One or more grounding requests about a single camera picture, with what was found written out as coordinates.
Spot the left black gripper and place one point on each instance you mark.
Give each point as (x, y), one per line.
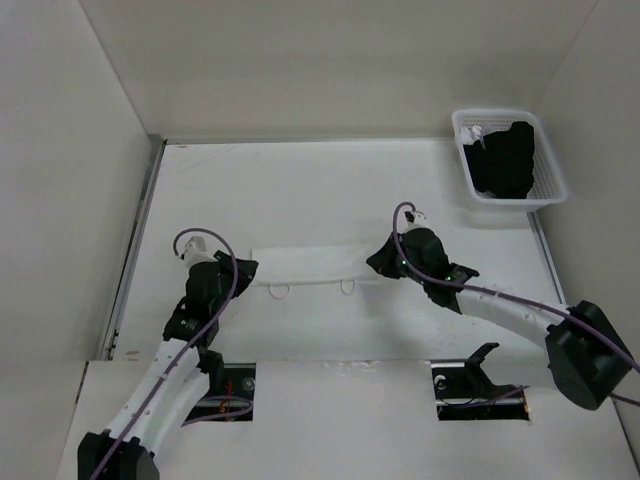
(247, 272)

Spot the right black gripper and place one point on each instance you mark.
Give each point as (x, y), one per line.
(382, 260)

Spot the white tank top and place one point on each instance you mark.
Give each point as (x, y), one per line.
(281, 268)

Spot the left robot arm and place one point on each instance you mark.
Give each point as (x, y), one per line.
(183, 370)

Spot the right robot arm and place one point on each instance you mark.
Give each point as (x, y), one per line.
(585, 357)

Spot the black tank top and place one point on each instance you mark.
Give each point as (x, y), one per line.
(501, 163)

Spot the small white cloth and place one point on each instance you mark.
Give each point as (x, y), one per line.
(471, 135)

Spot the white plastic basket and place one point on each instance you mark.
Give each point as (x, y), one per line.
(549, 186)

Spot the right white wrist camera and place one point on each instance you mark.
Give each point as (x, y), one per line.
(415, 220)

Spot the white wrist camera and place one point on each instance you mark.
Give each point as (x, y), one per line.
(195, 252)
(415, 220)

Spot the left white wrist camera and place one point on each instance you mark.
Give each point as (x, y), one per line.
(195, 252)

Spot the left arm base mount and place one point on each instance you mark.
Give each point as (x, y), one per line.
(232, 395)

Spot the metal table edge rail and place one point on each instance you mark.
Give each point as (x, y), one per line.
(111, 335)

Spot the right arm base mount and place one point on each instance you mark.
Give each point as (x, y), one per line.
(464, 392)

